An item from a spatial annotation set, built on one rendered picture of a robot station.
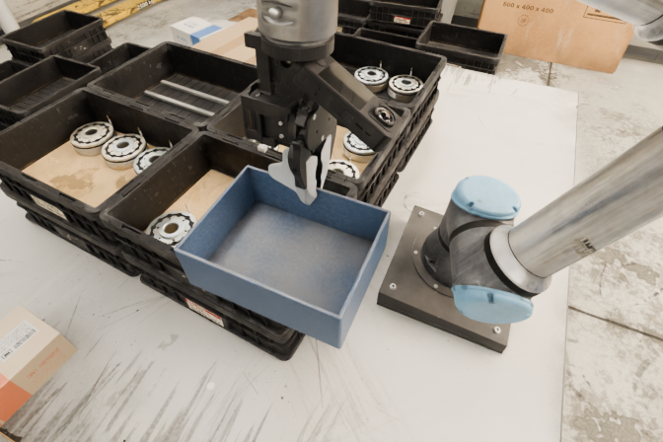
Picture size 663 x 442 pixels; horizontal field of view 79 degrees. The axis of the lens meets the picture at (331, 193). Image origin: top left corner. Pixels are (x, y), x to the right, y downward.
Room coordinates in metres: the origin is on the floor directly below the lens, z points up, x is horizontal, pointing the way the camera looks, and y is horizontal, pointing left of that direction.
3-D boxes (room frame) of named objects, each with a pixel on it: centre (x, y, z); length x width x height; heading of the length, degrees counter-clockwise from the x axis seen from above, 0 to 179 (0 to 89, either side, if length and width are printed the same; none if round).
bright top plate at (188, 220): (0.51, 0.32, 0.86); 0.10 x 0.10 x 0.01
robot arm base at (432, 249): (0.52, -0.28, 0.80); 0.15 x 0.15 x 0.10
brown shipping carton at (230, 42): (1.37, 0.30, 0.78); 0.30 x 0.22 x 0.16; 147
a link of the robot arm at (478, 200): (0.50, -0.28, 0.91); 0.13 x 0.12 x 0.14; 173
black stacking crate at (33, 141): (0.71, 0.54, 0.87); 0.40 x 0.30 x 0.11; 62
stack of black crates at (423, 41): (1.94, -0.65, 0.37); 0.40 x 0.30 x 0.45; 65
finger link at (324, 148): (0.39, 0.03, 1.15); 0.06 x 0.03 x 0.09; 64
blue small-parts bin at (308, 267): (0.29, 0.05, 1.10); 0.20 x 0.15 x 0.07; 66
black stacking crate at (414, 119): (1.06, -0.09, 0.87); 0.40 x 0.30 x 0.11; 62
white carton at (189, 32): (1.62, 0.54, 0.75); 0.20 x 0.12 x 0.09; 51
